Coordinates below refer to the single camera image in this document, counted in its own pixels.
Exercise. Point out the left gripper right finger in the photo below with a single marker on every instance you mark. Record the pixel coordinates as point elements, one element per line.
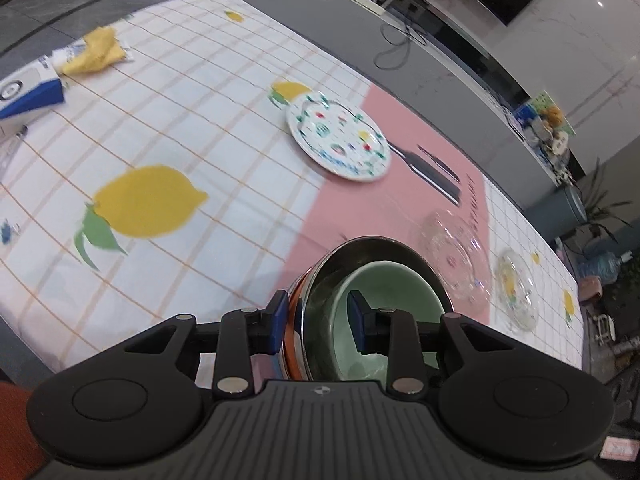
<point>392,333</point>

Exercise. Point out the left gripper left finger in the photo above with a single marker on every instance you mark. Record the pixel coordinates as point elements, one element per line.
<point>242,334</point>

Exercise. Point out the large clear glass plate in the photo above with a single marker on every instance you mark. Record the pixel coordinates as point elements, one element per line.
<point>454,251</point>

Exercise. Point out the white painted ceramic plate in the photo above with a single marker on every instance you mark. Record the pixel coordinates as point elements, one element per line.
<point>339,136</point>

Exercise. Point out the small clear glass plate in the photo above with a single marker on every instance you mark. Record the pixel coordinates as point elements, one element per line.
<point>516,291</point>

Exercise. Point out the checkered lemon tablecloth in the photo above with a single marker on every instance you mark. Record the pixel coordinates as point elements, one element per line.
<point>196,100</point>

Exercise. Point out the pink stool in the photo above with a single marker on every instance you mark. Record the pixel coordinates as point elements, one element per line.
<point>589,289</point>

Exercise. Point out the grey trash bin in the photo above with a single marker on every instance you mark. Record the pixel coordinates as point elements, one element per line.
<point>558,214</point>

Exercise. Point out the water bottle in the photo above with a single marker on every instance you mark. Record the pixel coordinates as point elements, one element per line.
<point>605,266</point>

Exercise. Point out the right corner potted plant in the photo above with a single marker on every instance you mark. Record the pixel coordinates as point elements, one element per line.
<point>598,210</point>

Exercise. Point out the teddy bear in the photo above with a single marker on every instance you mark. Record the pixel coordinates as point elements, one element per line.
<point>552,117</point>

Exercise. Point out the yellow cloth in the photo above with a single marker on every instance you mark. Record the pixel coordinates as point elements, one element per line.
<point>99,49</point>

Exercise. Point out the blue white box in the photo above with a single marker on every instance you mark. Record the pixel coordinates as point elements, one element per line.
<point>32,90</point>

